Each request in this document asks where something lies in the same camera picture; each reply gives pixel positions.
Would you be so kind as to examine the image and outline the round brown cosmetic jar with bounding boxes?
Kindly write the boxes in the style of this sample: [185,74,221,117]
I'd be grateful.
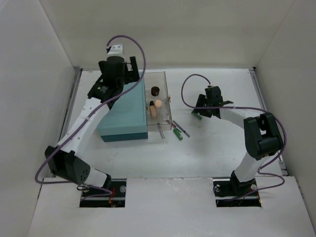
[151,86,160,97]

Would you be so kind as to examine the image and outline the beige foundation pump bottle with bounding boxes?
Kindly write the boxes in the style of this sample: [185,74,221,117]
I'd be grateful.
[149,101,157,119]

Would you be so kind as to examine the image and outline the peach makeup sponge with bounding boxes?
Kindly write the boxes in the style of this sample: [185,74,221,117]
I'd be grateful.
[154,99,162,108]

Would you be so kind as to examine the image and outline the green tube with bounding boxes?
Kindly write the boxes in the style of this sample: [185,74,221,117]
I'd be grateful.
[173,128,183,141]
[191,112,202,120]

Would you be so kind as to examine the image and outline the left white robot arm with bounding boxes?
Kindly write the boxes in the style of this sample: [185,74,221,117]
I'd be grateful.
[45,56,140,197]

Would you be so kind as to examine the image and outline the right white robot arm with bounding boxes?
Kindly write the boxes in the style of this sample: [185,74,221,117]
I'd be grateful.
[193,85,284,197]

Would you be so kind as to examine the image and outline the grey makeup pencil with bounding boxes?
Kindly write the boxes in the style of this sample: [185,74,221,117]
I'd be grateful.
[173,120,191,138]

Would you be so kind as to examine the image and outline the black silver makeup pencil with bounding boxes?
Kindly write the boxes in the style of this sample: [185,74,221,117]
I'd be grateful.
[157,123,165,139]

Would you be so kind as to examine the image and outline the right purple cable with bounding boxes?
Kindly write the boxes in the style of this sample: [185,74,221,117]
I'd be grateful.
[181,74,287,200]

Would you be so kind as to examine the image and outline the purple cable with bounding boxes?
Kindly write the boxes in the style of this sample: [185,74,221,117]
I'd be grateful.
[34,36,146,198]
[181,74,287,200]

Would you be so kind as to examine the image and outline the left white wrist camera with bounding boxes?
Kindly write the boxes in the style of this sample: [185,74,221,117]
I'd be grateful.
[107,44,124,58]

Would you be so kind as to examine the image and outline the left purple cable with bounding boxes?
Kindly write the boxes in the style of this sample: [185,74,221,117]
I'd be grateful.
[34,36,146,198]

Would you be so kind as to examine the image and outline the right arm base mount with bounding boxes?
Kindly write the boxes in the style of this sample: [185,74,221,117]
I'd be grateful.
[213,178,261,207]

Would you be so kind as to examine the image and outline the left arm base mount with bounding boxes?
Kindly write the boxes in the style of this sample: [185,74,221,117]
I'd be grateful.
[77,179,127,208]

